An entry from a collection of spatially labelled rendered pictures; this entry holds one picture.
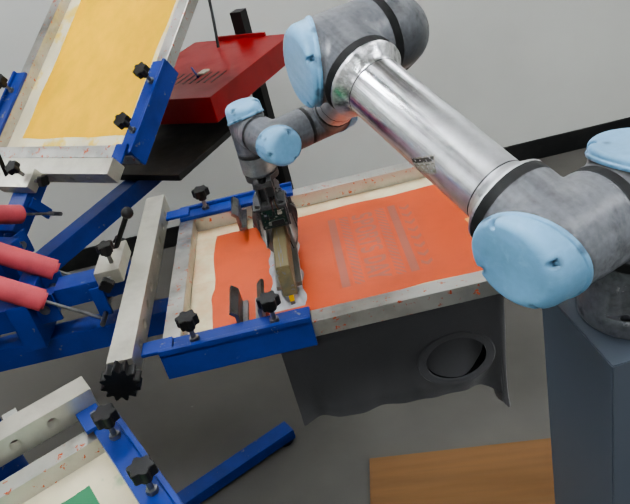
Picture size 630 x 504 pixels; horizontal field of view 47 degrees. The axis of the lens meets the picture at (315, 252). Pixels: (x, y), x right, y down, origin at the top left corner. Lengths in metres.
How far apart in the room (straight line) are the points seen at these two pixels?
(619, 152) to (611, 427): 0.35
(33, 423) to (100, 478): 0.15
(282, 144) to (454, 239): 0.48
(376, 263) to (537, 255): 0.86
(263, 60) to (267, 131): 1.33
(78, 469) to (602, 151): 0.98
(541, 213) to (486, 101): 3.04
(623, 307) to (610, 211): 0.17
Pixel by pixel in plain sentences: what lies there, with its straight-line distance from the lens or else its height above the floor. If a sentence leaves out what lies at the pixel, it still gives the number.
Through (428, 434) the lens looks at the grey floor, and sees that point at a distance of 2.49.
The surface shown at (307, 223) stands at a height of 0.95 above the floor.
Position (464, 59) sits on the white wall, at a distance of 3.70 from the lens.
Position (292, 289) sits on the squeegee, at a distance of 1.49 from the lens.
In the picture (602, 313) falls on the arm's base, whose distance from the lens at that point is 0.95.
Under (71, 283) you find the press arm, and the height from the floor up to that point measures 1.04.
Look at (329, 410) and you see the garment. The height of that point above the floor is 0.67.
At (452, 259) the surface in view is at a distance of 1.55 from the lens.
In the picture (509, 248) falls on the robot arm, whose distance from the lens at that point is 0.78.
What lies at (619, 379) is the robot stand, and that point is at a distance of 0.93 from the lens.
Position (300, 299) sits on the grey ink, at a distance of 1.52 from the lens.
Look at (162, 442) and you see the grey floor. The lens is 2.78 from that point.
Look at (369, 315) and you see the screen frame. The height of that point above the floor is 0.97.
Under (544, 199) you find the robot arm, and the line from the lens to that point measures 0.79.
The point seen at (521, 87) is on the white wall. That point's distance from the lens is 3.84.
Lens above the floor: 1.82
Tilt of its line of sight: 31 degrees down
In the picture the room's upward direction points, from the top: 15 degrees counter-clockwise
